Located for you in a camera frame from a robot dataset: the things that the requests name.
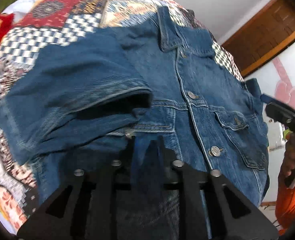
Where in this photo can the patchwork quilt bedspread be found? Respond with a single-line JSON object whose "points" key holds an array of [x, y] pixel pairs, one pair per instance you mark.
{"points": [[54, 29]]}

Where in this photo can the orange sleeve forearm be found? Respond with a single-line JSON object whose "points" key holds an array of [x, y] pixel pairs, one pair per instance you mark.
{"points": [[285, 205]]}

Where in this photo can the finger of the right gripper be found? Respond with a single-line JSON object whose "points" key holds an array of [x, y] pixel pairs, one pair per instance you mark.
{"points": [[266, 99]]}

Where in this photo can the person right hand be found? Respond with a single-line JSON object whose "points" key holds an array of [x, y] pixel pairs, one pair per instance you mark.
{"points": [[288, 163]]}

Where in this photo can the brown wooden door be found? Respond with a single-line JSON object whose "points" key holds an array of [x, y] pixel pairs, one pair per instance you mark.
{"points": [[264, 36]]}

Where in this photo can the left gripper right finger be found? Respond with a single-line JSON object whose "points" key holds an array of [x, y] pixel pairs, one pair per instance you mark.
{"points": [[210, 206]]}

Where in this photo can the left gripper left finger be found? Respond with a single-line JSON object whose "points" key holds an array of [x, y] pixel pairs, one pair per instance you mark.
{"points": [[64, 214]]}

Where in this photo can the blue denim jacket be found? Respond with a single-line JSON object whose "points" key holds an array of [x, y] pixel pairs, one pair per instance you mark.
{"points": [[135, 91]]}

